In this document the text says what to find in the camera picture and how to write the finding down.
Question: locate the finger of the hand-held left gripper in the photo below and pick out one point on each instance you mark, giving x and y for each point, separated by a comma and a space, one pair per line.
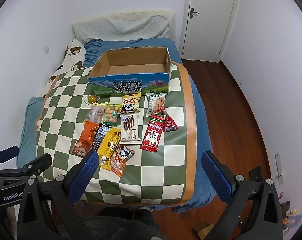
6, 153
38, 162

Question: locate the black floor object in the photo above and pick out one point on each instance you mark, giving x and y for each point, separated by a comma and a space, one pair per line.
256, 173

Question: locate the blue bedsheet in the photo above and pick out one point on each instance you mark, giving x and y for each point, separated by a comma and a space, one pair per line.
203, 120

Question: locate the brown snack packet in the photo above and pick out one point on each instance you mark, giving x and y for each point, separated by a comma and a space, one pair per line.
79, 150

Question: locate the orange jelly cup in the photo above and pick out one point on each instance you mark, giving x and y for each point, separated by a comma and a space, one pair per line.
92, 98

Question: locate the dark blue snack packet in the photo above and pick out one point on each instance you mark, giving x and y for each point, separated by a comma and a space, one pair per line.
99, 137

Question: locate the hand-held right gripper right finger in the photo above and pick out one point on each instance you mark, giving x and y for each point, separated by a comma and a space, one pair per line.
215, 175

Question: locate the clear snack packet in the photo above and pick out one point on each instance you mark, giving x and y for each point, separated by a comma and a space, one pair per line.
97, 112

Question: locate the white oat cookie packet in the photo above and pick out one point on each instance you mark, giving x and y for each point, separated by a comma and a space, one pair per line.
155, 103

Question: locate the white door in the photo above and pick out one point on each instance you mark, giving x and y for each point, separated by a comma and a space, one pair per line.
208, 25

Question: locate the small red snack packet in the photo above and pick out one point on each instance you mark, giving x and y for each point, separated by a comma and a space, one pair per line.
170, 124

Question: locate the white pillow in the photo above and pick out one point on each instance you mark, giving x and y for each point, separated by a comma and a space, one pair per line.
126, 27

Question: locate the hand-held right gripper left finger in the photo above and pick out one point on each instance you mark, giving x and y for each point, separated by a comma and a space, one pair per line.
84, 175

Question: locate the white chocolate stick packet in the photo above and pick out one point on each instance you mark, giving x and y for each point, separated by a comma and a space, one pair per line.
131, 132

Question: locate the orange panda snack packet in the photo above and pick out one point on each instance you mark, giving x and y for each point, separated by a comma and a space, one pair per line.
121, 160

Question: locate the yellow panda snack packet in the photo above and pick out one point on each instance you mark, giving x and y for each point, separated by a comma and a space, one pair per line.
129, 105

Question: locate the white wall socket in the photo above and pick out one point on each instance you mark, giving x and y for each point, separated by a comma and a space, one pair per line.
46, 49

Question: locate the cardboard piece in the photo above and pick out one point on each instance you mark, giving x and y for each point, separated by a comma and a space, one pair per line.
203, 230

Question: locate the bear print pillow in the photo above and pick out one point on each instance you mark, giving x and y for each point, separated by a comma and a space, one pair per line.
73, 55

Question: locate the colourful candy ball packet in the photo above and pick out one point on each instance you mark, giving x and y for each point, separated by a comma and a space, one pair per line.
110, 115

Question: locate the long red snack packet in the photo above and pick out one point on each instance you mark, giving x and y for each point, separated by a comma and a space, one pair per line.
153, 135

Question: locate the green white checkered mat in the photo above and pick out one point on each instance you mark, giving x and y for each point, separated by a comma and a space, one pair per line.
165, 160

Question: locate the white wall socket strip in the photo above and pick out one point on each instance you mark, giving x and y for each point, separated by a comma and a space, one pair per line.
278, 165

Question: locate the printed cardboard box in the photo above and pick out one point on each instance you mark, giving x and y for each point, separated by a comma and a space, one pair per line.
131, 87

